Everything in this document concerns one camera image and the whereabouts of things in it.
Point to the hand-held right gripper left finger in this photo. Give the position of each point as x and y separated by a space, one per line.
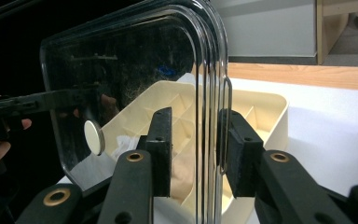
160 161

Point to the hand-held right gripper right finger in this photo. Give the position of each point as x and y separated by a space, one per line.
245 168

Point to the beige sock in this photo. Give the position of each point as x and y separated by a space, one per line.
183 174

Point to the white sock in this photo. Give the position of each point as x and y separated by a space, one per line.
124 146

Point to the cream divided storage box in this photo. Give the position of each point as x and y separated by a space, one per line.
261 115

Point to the clear box lid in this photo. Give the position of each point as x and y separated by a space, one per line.
136 62

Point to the black curtain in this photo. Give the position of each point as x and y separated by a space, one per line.
12 46

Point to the white cabinet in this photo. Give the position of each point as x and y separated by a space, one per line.
270 28

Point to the wooden desk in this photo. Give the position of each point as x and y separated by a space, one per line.
329 31

